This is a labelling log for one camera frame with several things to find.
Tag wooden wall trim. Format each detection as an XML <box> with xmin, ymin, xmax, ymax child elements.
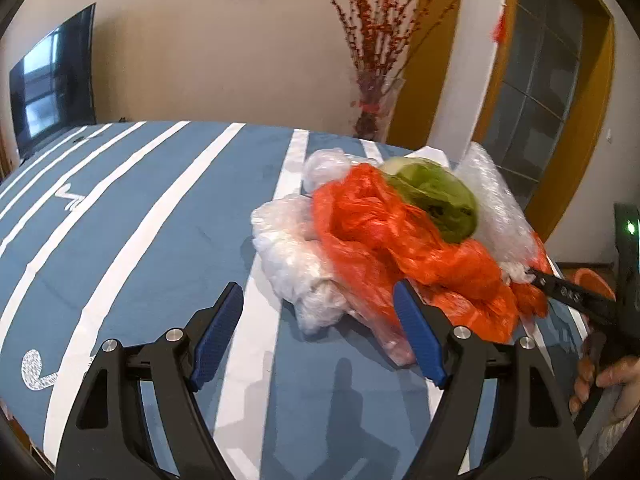
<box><xmin>387</xmin><ymin>0</ymin><xmax>468</xmax><ymax>148</ymax></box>

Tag tall glass vase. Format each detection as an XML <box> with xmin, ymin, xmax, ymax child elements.
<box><xmin>352</xmin><ymin>72</ymin><xmax>406</xmax><ymax>143</ymax></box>

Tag orange plastic bin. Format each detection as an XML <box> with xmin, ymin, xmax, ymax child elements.
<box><xmin>570</xmin><ymin>266</ymin><xmax>617</xmax><ymax>303</ymax></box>

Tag crumpled white paper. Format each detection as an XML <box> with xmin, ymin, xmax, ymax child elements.
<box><xmin>410</xmin><ymin>145</ymin><xmax>453</xmax><ymax>168</ymax></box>

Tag clear bubble wrap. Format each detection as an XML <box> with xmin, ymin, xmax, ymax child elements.
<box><xmin>452</xmin><ymin>141</ymin><xmax>543</xmax><ymax>271</ymax></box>

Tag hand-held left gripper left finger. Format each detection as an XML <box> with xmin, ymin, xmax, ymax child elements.
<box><xmin>55</xmin><ymin>281</ymin><xmax>246</xmax><ymax>480</ymax></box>

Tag pink translucent plastic bag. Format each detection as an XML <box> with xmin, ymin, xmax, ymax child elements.
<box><xmin>345</xmin><ymin>290</ymin><xmax>421</xmax><ymax>367</ymax></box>

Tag small clear plastic bag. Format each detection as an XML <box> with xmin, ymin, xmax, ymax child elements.
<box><xmin>302</xmin><ymin>147</ymin><xmax>381</xmax><ymax>196</ymax></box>

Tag orange plastic bag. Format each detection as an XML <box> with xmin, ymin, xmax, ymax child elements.
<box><xmin>312</xmin><ymin>165</ymin><xmax>551</xmax><ymax>348</ymax></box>

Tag person's right hand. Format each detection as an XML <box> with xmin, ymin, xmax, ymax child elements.
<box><xmin>569</xmin><ymin>344</ymin><xmax>640</xmax><ymax>422</ymax></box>

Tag frosted glass door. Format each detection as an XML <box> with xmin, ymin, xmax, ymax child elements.
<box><xmin>482</xmin><ymin>0</ymin><xmax>586</xmax><ymax>211</ymax></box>

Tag black flat television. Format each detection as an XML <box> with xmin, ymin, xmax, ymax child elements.
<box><xmin>9</xmin><ymin>2</ymin><xmax>97</xmax><ymax>161</ymax></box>

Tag blue white striped tablecloth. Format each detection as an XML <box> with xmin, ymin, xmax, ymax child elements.
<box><xmin>0</xmin><ymin>120</ymin><xmax>601</xmax><ymax>480</ymax></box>

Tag large clear plastic bag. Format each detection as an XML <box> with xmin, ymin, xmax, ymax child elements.
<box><xmin>250</xmin><ymin>195</ymin><xmax>361</xmax><ymax>333</ymax></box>

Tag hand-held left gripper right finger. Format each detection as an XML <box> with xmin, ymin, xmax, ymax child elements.
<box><xmin>392</xmin><ymin>279</ymin><xmax>586</xmax><ymax>480</ymax></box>

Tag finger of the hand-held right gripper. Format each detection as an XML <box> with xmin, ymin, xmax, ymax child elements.
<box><xmin>525</xmin><ymin>266</ymin><xmax>617</xmax><ymax>326</ymax></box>

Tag wooden door frame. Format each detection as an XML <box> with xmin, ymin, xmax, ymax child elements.
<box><xmin>470</xmin><ymin>0</ymin><xmax>616</xmax><ymax>256</ymax></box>

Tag green paw print plastic bag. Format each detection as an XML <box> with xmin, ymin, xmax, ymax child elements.
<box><xmin>382</xmin><ymin>157</ymin><xmax>480</xmax><ymax>243</ymax></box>

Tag red berry branches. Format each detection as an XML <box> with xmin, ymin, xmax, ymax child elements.
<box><xmin>295</xmin><ymin>0</ymin><xmax>501</xmax><ymax>111</ymax></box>

